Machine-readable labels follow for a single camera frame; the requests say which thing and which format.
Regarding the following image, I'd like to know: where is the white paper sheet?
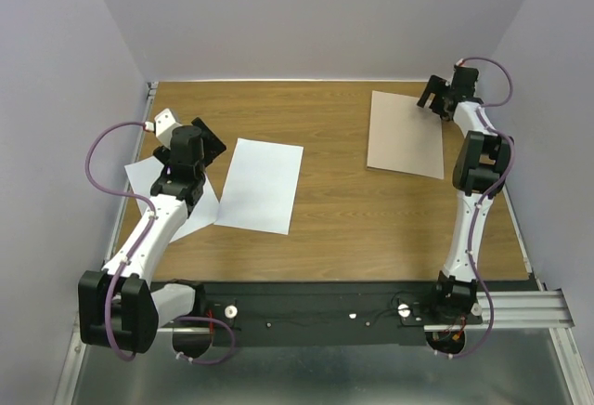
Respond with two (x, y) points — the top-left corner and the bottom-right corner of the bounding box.
(124, 157), (222, 242)
(215, 138), (303, 235)

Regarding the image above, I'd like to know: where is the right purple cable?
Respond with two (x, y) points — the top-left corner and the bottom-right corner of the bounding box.
(433, 56), (517, 360)

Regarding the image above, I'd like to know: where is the white paper sheet far left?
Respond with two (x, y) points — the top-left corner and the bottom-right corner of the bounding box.
(124, 157), (222, 242)

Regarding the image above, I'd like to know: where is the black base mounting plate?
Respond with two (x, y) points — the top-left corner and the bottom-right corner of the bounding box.
(157, 279), (488, 349)

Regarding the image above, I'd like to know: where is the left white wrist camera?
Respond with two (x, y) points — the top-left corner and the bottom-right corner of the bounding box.
(154, 109), (182, 148)

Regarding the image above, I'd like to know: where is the white paper sheet centre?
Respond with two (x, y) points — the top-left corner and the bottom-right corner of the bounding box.
(215, 138), (303, 235)

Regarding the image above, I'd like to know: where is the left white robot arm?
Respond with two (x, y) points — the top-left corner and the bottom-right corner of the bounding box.
(78, 110), (226, 361)

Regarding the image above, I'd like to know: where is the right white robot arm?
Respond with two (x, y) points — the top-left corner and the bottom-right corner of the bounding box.
(417, 59), (515, 323)

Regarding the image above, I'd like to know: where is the tan paper folder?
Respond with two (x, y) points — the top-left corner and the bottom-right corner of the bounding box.
(367, 91), (445, 180)

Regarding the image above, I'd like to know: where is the aluminium frame rail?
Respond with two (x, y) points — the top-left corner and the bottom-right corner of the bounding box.
(490, 291), (575, 330)

